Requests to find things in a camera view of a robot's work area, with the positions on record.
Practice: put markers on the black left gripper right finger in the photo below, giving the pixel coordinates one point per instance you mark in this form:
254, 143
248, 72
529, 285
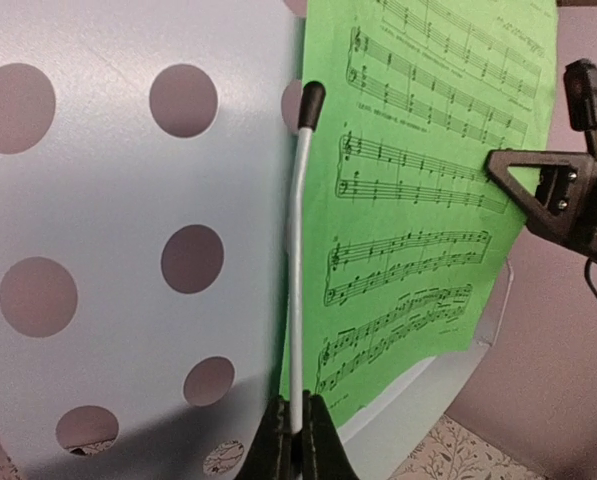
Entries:
323, 454

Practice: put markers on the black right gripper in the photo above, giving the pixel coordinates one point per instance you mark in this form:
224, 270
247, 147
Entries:
557, 191

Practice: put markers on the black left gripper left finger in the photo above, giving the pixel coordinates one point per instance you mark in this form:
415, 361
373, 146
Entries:
269, 456

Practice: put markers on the green sheet music page one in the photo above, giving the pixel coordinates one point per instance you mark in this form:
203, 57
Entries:
404, 234

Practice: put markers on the white perforated music stand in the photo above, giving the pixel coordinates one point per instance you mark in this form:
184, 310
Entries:
145, 172

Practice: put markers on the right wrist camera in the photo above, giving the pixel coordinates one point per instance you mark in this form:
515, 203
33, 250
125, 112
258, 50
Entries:
580, 84

